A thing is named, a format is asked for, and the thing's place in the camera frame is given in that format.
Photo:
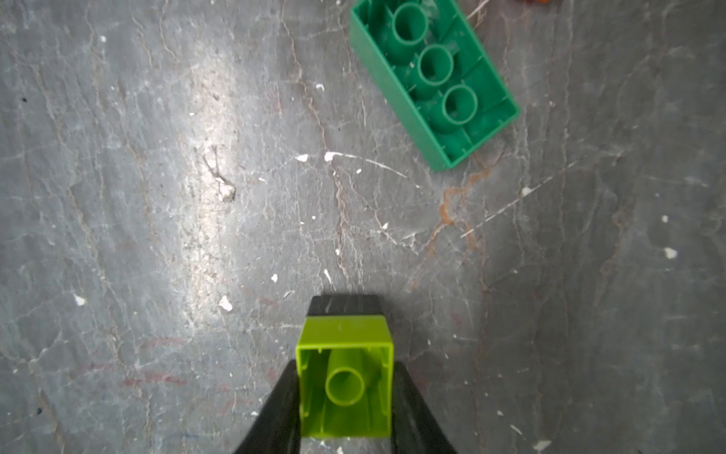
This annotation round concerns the small lime green brick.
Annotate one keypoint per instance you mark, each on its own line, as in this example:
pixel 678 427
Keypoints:
pixel 345 370

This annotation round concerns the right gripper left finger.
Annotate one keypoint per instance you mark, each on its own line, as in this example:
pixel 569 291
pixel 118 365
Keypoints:
pixel 277 429

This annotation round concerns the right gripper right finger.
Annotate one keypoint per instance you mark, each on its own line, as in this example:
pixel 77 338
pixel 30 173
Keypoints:
pixel 414 428

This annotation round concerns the dark green lego brick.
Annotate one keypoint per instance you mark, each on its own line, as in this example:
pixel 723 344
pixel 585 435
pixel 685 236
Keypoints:
pixel 435 74

